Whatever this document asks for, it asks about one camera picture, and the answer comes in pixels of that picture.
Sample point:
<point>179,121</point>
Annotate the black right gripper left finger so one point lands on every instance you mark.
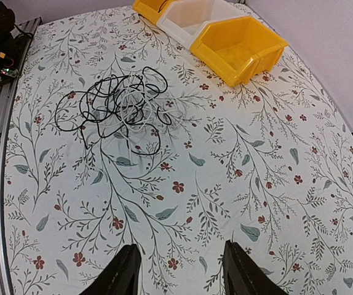
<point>120,276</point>

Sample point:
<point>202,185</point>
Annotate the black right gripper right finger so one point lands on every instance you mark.
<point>242,276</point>

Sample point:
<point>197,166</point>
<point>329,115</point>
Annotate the floral table cloth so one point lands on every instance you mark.
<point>119,135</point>

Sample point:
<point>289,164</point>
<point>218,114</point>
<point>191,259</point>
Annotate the right yellow plastic bin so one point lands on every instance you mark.
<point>238,48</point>

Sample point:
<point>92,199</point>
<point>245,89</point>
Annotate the yellow plastic bin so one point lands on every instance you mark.
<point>238,48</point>
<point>151,10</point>

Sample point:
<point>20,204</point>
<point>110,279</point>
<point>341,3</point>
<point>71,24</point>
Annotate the white translucent plastic bin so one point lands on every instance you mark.
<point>185,20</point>

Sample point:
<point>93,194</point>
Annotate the left yellow plastic bin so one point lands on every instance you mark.
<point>151,10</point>

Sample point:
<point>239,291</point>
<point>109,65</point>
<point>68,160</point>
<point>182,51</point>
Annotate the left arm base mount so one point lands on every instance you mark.
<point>13,41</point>

